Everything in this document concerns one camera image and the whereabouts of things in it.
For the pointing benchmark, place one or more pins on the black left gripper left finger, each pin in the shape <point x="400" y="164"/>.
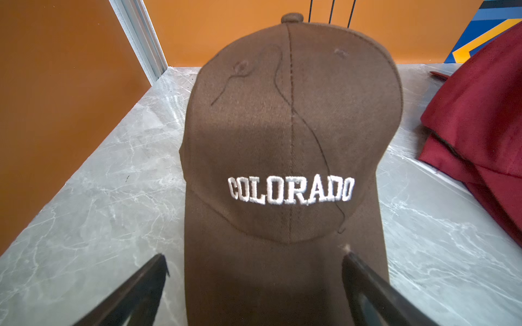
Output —
<point x="136" y="301"/>

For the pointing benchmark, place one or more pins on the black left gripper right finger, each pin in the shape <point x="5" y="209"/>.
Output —
<point x="373" y="301"/>

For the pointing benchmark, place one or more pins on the brown cap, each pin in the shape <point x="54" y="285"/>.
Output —
<point x="284" y="131"/>

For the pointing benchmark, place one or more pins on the maroon cap front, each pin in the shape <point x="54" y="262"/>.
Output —
<point x="485" y="122"/>

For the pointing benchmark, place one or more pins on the aluminium corner post left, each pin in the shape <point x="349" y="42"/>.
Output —
<point x="137" y="25"/>

